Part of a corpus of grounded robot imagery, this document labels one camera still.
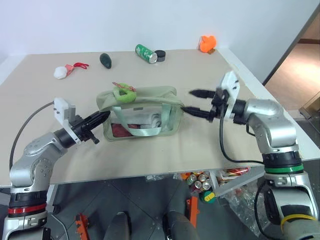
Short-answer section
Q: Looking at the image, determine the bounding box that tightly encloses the green clear-sided zip pouch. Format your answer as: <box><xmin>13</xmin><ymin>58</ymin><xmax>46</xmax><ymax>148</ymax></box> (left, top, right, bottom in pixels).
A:
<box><xmin>96</xmin><ymin>85</ymin><xmax>185</xmax><ymax>143</ymax></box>

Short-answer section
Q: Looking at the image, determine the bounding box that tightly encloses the white rolled towel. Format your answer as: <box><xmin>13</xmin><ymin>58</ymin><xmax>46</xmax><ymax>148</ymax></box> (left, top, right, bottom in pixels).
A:
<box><xmin>146</xmin><ymin>112</ymin><xmax>164</xmax><ymax>129</ymax></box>

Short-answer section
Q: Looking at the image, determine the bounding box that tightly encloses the orange plush toy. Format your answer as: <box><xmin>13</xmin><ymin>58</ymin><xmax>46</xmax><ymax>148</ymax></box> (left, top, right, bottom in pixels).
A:
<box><xmin>199</xmin><ymin>35</ymin><xmax>218</xmax><ymax>54</ymax></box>

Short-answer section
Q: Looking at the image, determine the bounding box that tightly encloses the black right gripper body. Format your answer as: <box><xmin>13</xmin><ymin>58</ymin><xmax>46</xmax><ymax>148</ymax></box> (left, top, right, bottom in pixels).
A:
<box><xmin>208</xmin><ymin>86</ymin><xmax>231</xmax><ymax>124</ymax></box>

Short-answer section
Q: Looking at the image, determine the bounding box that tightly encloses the dark green avocado plush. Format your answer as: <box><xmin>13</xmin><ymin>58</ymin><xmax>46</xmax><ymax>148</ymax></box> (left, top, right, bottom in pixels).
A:
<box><xmin>99</xmin><ymin>52</ymin><xmax>113</xmax><ymax>70</ymax></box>

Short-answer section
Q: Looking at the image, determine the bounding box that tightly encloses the black lower arm cable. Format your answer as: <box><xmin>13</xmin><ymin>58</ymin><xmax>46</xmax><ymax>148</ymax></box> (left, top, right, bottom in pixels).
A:
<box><xmin>253</xmin><ymin>180</ymin><xmax>272</xmax><ymax>237</ymax></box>

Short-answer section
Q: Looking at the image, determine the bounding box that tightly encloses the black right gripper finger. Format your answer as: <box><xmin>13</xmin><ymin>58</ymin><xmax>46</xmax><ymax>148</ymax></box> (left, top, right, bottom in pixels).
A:
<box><xmin>181</xmin><ymin>105</ymin><xmax>216</xmax><ymax>121</ymax></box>
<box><xmin>188</xmin><ymin>88</ymin><xmax>217</xmax><ymax>100</ymax></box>

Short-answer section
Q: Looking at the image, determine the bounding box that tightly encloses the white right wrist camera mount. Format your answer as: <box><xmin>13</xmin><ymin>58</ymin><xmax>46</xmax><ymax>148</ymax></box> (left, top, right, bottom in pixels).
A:
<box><xmin>215</xmin><ymin>70</ymin><xmax>241</xmax><ymax>122</ymax></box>

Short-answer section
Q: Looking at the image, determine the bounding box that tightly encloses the green plush keychain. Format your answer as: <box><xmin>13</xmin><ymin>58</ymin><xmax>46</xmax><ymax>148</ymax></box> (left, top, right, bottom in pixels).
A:
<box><xmin>111</xmin><ymin>80</ymin><xmax>138</xmax><ymax>104</ymax></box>

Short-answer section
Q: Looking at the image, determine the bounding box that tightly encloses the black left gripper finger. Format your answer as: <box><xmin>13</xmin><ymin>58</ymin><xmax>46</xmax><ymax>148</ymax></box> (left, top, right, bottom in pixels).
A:
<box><xmin>83</xmin><ymin>110</ymin><xmax>111</xmax><ymax>124</ymax></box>
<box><xmin>86</xmin><ymin>114</ymin><xmax>110</xmax><ymax>130</ymax></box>

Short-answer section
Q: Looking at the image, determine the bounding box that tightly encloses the red snack packet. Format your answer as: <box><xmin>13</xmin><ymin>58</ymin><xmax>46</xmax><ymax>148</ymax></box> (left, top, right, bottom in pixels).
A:
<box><xmin>224</xmin><ymin>166</ymin><xmax>251</xmax><ymax>178</ymax></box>

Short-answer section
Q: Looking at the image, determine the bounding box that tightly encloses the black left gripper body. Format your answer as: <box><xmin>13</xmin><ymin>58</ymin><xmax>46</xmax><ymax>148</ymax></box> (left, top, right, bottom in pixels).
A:
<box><xmin>70</xmin><ymin>113</ymin><xmax>101</xmax><ymax>146</ymax></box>

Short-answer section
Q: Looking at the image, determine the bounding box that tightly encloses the green drink can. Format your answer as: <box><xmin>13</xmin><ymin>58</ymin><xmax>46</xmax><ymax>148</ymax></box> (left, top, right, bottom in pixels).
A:
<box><xmin>134</xmin><ymin>43</ymin><xmax>159</xmax><ymax>65</ymax></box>

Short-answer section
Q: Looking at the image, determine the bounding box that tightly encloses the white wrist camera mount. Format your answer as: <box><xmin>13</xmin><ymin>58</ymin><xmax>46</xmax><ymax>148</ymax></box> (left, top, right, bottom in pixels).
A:
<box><xmin>215</xmin><ymin>70</ymin><xmax>241</xmax><ymax>122</ymax></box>
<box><xmin>52</xmin><ymin>97</ymin><xmax>84</xmax><ymax>146</ymax></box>

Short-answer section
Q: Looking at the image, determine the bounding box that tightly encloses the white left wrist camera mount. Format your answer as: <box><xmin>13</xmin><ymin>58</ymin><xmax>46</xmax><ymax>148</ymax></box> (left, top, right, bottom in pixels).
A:
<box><xmin>52</xmin><ymin>97</ymin><xmax>84</xmax><ymax>146</ymax></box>

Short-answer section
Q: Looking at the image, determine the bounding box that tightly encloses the orange tool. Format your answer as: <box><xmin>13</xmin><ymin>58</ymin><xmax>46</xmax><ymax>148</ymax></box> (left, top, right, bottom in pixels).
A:
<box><xmin>74</xmin><ymin>212</ymin><xmax>90</xmax><ymax>240</ymax></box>

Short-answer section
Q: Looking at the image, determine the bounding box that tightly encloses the white plush with red strap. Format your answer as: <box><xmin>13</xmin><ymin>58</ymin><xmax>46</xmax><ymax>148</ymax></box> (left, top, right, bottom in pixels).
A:
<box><xmin>53</xmin><ymin>62</ymin><xmax>90</xmax><ymax>80</ymax></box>

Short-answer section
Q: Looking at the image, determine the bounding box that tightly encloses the grey left arm cable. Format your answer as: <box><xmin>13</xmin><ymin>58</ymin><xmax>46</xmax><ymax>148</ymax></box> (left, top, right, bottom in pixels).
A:
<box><xmin>9</xmin><ymin>100</ymin><xmax>55</xmax><ymax>172</ymax></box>

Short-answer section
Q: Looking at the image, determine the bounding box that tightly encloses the bin of assorted items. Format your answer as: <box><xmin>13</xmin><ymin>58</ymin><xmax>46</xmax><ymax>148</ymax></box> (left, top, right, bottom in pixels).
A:
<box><xmin>213</xmin><ymin>165</ymin><xmax>266</xmax><ymax>199</ymax></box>

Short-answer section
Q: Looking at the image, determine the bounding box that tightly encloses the black round cap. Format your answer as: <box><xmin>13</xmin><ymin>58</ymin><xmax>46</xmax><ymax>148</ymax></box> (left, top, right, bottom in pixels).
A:
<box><xmin>153</xmin><ymin>49</ymin><xmax>167</xmax><ymax>63</ymax></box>

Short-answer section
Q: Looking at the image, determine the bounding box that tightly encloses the wooden cabinet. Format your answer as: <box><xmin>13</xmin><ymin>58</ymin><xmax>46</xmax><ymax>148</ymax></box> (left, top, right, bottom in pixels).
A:
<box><xmin>298</xmin><ymin>91</ymin><xmax>320</xmax><ymax>119</ymax></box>

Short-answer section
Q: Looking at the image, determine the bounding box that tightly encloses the red packet in pouch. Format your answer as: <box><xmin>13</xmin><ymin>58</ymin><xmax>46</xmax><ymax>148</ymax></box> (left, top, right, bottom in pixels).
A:
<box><xmin>110</xmin><ymin>122</ymin><xmax>138</xmax><ymax>138</ymax></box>

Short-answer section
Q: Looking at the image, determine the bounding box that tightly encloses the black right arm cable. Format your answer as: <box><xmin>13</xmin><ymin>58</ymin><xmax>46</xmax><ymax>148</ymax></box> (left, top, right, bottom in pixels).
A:
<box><xmin>218</xmin><ymin>115</ymin><xmax>266</xmax><ymax>165</ymax></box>

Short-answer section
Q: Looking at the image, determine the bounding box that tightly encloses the orange clamp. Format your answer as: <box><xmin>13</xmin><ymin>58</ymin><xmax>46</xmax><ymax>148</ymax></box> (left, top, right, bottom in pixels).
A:
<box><xmin>185</xmin><ymin>195</ymin><xmax>201</xmax><ymax>228</ymax></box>

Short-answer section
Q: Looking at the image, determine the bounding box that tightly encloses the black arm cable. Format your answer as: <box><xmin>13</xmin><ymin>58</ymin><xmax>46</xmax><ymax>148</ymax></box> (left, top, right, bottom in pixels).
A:
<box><xmin>253</xmin><ymin>180</ymin><xmax>272</xmax><ymax>237</ymax></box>
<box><xmin>218</xmin><ymin>115</ymin><xmax>266</xmax><ymax>165</ymax></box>

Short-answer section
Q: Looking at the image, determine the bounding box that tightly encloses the dark door frame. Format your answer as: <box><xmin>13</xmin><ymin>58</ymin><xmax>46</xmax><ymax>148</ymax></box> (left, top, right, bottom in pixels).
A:
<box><xmin>260</xmin><ymin>4</ymin><xmax>320</xmax><ymax>86</ymax></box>

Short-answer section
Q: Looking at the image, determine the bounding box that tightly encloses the dark rounded shape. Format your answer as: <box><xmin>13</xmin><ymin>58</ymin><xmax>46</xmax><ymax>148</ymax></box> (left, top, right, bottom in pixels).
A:
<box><xmin>103</xmin><ymin>211</ymin><xmax>133</xmax><ymax>240</ymax></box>
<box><xmin>161</xmin><ymin>210</ymin><xmax>199</xmax><ymax>240</ymax></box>

